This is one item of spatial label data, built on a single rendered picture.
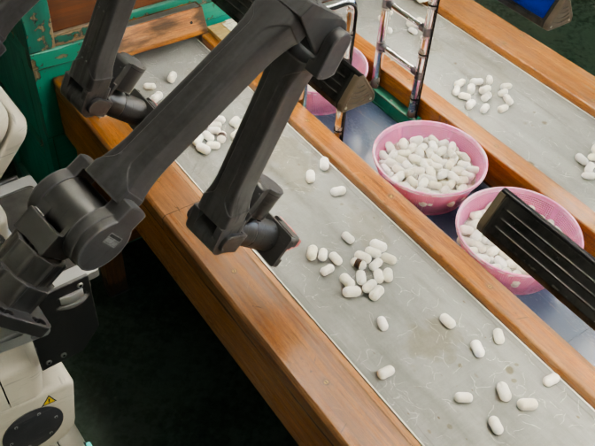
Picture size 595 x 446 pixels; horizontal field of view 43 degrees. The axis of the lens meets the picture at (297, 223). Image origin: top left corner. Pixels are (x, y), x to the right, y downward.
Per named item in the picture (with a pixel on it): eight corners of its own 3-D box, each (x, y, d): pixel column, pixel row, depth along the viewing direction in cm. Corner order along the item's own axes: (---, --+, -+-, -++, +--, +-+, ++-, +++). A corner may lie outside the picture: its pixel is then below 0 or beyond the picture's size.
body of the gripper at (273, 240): (266, 205, 138) (240, 197, 132) (298, 240, 132) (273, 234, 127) (246, 233, 140) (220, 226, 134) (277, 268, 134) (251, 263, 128)
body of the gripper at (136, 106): (141, 90, 162) (113, 78, 156) (163, 115, 156) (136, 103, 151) (124, 114, 164) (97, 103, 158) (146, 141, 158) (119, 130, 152)
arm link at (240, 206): (274, -12, 97) (334, 36, 94) (301, -15, 101) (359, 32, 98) (173, 224, 123) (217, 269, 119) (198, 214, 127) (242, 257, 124)
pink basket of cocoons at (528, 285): (510, 326, 154) (522, 297, 147) (422, 245, 168) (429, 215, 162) (596, 273, 165) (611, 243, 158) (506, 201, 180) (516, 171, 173)
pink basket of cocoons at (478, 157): (449, 242, 170) (458, 211, 163) (347, 193, 179) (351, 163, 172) (497, 178, 186) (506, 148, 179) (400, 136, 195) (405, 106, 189)
